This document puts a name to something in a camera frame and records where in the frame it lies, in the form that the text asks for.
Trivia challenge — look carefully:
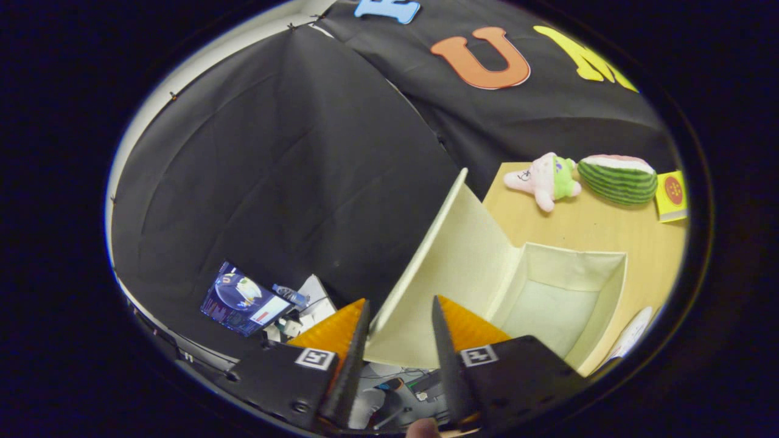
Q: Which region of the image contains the small blue bottle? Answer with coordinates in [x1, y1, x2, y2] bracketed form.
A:
[272, 283, 310, 306]

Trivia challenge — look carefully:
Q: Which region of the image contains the yellow book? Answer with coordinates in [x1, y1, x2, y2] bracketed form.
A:
[655, 170, 688, 223]

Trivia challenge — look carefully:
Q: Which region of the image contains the cream fabric storage box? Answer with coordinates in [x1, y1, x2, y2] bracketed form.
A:
[364, 167, 629, 377]

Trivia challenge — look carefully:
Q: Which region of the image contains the blue printed carton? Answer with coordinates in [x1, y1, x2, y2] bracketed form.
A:
[201, 262, 294, 337]

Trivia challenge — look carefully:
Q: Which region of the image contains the white paper box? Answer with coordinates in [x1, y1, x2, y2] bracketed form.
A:
[280, 274, 337, 341]

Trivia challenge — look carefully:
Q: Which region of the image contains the white canvas shoe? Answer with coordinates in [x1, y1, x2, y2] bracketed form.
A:
[606, 306, 653, 366]

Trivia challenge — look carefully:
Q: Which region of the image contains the watermelon slice plush toy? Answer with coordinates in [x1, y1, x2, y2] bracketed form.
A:
[577, 154, 659, 206]

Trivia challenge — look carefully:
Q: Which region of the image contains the pink and green plush toy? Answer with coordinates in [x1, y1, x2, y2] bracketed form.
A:
[503, 152, 582, 213]

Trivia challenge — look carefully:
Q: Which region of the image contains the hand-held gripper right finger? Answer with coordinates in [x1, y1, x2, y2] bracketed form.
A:
[431, 295, 588, 433]

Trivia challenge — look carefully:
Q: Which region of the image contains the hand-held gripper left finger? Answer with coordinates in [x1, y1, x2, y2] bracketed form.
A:
[213, 298, 371, 436]

